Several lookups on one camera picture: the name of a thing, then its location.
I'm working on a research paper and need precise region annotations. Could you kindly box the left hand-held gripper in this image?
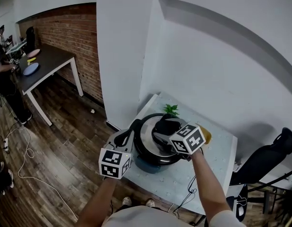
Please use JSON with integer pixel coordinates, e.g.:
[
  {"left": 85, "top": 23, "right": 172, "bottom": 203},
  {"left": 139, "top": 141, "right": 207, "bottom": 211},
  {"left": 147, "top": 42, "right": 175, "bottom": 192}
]
[{"left": 97, "top": 128, "right": 135, "bottom": 180}]

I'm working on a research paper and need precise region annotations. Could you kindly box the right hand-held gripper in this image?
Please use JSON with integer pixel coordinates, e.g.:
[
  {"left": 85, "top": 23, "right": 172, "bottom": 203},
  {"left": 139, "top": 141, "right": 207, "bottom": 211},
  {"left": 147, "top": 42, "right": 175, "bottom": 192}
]
[{"left": 151, "top": 117, "right": 207, "bottom": 155}]

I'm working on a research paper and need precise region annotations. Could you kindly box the silver black pressure cooker lid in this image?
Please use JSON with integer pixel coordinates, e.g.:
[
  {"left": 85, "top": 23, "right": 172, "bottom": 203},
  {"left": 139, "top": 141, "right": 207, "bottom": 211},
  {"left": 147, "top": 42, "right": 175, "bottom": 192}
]
[{"left": 134, "top": 113, "right": 184, "bottom": 165}]

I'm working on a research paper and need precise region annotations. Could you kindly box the dark teal pressure cooker pot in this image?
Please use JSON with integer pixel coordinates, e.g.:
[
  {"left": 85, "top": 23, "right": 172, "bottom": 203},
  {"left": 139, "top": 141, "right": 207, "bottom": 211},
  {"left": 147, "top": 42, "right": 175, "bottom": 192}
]
[{"left": 129, "top": 118, "right": 191, "bottom": 175}]

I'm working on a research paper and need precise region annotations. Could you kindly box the person's right forearm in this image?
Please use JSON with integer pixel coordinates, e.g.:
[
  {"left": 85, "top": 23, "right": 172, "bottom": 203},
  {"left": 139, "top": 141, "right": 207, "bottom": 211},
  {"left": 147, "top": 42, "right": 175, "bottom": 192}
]
[{"left": 189, "top": 149, "right": 231, "bottom": 224}]

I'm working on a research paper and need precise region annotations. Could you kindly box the person's left forearm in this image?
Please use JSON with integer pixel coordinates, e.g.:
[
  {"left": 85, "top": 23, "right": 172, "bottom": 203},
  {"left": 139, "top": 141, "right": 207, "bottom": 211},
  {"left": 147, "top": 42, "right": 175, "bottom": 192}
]
[{"left": 76, "top": 178, "right": 118, "bottom": 227}]

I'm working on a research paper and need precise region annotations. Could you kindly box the small green plant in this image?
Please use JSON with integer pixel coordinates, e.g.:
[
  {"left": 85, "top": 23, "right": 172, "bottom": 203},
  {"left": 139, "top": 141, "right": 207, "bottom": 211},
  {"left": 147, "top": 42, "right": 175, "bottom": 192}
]
[{"left": 162, "top": 104, "right": 180, "bottom": 116}]

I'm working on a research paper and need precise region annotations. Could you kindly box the yellow rectangular container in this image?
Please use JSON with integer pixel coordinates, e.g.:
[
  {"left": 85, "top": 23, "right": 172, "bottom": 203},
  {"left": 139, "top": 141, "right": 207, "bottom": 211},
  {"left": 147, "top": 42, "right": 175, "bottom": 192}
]
[{"left": 199, "top": 124, "right": 212, "bottom": 145}]

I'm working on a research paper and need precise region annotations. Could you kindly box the light blue floral tablecloth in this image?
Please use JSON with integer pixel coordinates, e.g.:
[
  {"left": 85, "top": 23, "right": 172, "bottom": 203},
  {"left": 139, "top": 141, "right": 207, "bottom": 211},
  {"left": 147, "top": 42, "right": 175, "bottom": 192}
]
[{"left": 123, "top": 92, "right": 236, "bottom": 215}]

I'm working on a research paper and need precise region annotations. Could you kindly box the person's grey shirt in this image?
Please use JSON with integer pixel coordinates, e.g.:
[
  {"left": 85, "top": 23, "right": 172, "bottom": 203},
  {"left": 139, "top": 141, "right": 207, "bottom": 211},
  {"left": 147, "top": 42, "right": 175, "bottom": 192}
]
[{"left": 102, "top": 206, "right": 246, "bottom": 227}]

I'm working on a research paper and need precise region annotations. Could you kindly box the black mesh office chair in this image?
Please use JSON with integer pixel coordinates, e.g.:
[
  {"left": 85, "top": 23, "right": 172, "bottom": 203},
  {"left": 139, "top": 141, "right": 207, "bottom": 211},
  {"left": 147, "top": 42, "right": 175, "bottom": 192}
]
[{"left": 227, "top": 126, "right": 292, "bottom": 222}]

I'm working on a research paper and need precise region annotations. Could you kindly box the silver laptop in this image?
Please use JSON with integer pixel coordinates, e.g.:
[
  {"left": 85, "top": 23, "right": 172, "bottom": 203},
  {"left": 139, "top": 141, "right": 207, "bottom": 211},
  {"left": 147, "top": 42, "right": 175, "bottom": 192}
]
[{"left": 232, "top": 197, "right": 246, "bottom": 222}]

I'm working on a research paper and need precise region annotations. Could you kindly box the dark table with white legs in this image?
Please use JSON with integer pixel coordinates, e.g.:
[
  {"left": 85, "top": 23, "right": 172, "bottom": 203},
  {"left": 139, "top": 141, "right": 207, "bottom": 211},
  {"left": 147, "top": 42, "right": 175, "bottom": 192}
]
[{"left": 17, "top": 43, "right": 84, "bottom": 127}]

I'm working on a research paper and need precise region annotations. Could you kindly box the blue plate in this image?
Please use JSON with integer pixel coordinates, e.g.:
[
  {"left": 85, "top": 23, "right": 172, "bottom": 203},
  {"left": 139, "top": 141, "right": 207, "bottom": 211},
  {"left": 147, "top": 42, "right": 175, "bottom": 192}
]
[{"left": 22, "top": 62, "right": 40, "bottom": 77}]

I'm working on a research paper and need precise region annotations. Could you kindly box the whiteboard on black stand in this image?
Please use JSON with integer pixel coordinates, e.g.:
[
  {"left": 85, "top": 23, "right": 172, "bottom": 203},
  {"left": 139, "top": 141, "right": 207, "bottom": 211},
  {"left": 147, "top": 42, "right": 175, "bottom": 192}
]
[{"left": 245, "top": 166, "right": 292, "bottom": 215}]

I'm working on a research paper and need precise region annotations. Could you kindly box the pink plate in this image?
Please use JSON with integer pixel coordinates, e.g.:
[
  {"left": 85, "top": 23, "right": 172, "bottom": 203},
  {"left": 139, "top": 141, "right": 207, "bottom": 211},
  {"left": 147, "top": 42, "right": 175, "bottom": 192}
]
[{"left": 27, "top": 48, "right": 41, "bottom": 58}]

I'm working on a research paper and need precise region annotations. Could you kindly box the black bottle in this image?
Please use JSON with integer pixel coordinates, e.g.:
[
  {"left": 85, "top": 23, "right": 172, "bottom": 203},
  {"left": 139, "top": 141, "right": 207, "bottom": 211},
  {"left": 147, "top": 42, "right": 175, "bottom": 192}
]
[{"left": 25, "top": 26, "right": 35, "bottom": 54}]

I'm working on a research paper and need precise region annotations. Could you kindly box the small white-framed glass table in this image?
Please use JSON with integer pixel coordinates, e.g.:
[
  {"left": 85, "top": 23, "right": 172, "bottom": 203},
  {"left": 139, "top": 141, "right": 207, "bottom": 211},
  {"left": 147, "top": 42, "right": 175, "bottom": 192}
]
[{"left": 5, "top": 38, "right": 27, "bottom": 55}]

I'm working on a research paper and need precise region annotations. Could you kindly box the black cable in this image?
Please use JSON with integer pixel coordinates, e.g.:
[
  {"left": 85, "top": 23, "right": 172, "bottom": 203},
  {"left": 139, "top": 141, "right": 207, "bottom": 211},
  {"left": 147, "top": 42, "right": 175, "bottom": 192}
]
[{"left": 173, "top": 174, "right": 198, "bottom": 218}]

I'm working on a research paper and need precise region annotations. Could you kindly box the long white power cable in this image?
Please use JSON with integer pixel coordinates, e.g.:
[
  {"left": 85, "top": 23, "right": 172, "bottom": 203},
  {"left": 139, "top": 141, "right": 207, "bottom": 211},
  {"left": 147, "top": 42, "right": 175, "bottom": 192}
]
[{"left": 3, "top": 124, "right": 79, "bottom": 222}]

